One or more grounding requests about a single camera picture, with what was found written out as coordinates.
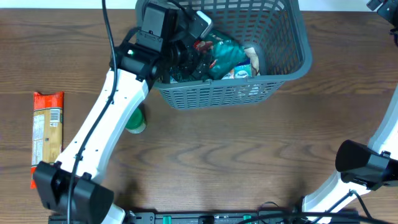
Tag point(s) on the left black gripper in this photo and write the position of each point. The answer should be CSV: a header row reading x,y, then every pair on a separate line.
x,y
193,61

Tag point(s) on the green coffee mix bag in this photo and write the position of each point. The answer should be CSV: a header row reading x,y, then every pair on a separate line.
x,y
211,58

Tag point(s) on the tissue multipack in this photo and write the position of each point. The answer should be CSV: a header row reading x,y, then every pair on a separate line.
x,y
242,70

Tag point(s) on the white brown snack bag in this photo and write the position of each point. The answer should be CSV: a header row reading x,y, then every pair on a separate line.
x,y
254,60

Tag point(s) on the green lidded jar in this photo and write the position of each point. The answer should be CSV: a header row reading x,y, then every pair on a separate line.
x,y
136,123

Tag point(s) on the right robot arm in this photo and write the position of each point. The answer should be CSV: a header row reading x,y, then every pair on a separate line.
x,y
359,169

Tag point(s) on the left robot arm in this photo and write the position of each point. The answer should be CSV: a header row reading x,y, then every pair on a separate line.
x,y
71,185

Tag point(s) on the grey plastic basket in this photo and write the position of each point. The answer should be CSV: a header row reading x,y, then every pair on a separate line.
x,y
275,30

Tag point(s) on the red and gold pasta packet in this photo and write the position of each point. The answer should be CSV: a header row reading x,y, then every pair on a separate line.
x,y
47,128

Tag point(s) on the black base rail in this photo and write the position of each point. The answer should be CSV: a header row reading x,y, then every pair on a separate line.
x,y
190,218

